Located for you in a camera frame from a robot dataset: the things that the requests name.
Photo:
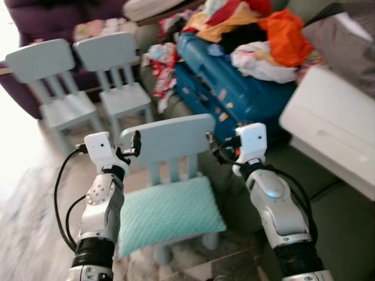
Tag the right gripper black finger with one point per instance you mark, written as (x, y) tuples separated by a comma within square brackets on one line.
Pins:
[(211, 139)]

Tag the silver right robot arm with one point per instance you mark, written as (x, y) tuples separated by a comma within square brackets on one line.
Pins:
[(275, 205)]

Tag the fluffy grey rug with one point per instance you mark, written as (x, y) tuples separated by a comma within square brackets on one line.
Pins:
[(29, 234)]

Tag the white printer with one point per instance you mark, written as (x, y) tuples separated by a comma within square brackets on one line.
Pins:
[(334, 117)]

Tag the grey pillow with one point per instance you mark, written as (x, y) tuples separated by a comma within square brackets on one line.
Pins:
[(345, 47)]

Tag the purple sofa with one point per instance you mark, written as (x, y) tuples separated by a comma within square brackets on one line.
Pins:
[(53, 17)]

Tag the mustard yellow cloth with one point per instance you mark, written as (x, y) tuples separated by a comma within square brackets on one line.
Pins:
[(217, 29)]

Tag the mint green dotted pillow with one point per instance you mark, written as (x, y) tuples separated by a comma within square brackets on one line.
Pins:
[(170, 213)]

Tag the pink floral clothes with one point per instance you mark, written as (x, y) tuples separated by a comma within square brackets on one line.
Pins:
[(99, 29)]

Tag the red and white floral cloth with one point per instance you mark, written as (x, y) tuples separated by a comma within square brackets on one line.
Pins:
[(164, 76)]

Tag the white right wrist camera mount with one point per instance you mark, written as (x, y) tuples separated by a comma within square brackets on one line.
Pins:
[(253, 140)]

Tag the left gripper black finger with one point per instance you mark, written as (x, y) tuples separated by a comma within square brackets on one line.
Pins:
[(136, 143)]

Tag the white cushion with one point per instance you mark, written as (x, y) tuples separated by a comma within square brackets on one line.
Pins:
[(146, 9)]

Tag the black garment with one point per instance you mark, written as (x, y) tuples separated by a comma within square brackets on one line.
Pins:
[(243, 38)]

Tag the green sofa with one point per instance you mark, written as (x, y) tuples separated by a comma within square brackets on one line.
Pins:
[(345, 234)]

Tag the blue hard suitcase with stickers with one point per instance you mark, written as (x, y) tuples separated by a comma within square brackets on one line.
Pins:
[(234, 88)]

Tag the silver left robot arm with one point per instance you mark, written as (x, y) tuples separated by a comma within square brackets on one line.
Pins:
[(102, 211)]

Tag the orange cloth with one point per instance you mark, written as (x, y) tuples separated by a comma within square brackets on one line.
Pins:
[(287, 38)]

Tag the pale blue child chair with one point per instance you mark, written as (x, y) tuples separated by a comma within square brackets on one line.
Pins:
[(41, 58), (170, 137), (105, 50)]

